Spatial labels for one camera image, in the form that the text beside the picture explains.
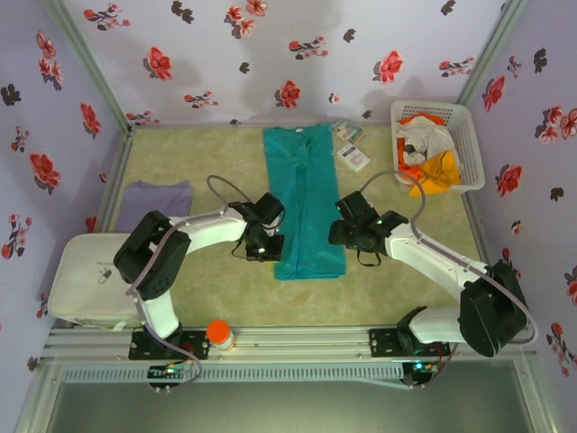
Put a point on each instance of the teal t-shirt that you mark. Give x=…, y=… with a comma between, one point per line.
x=311, y=189

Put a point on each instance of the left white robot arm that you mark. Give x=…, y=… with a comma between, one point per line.
x=212, y=230

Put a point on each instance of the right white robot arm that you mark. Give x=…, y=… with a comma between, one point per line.
x=433, y=257

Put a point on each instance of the clothes in basket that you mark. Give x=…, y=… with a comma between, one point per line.
x=408, y=171

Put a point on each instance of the white blue paper packet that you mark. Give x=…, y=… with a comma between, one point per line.
x=352, y=155

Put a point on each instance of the orange-lid plastic bottle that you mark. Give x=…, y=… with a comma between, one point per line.
x=219, y=334

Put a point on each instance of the yellow garment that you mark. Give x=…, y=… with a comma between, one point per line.
x=444, y=173

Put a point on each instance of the colourful striped paper packet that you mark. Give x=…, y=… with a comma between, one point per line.
x=348, y=131

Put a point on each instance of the white garment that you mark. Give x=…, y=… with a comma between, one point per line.
x=428, y=133

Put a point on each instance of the folded purple t-shirt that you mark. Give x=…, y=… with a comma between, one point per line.
x=153, y=200

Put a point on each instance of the white plastic laundry basket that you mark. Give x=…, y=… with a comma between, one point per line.
x=469, y=149

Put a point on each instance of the aluminium mounting rail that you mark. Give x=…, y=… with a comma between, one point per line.
x=293, y=343

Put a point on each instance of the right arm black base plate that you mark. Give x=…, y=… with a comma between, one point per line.
x=383, y=343

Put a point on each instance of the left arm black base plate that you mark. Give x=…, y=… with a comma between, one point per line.
x=194, y=345

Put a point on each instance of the aluminium frame post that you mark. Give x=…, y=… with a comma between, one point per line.
x=491, y=49
x=85, y=63

